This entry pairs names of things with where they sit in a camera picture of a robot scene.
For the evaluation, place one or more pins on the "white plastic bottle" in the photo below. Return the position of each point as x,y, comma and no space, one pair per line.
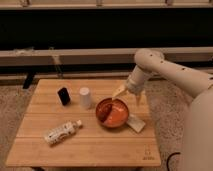
58,134

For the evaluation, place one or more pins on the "white sponge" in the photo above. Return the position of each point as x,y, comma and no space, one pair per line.
135,123

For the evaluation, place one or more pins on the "wooden table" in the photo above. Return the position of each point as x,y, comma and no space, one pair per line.
93,145

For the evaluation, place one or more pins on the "orange ceramic bowl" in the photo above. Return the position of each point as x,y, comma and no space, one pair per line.
112,113

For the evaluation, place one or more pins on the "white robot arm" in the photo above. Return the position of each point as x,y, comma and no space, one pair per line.
197,142

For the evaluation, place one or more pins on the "white paper cup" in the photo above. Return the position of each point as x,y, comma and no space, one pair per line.
85,97

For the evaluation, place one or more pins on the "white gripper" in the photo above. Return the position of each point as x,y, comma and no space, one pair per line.
134,84

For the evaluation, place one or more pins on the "long grey bench rail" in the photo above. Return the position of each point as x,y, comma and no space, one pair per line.
31,57

